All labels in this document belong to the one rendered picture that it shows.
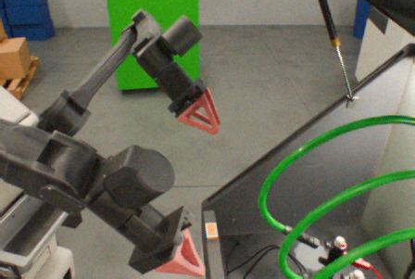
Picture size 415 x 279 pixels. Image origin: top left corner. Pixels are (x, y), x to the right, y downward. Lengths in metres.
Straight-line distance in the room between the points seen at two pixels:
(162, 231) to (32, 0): 6.29
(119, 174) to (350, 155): 0.78
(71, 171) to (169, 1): 3.34
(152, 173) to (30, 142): 0.15
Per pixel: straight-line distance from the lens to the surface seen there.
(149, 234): 0.47
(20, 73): 4.62
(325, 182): 1.09
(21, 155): 0.44
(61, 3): 7.41
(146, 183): 0.39
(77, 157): 0.45
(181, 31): 0.64
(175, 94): 0.63
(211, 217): 1.03
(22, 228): 0.99
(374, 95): 0.98
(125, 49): 1.08
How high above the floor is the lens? 1.69
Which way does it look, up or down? 30 degrees down
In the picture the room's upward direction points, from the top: straight up
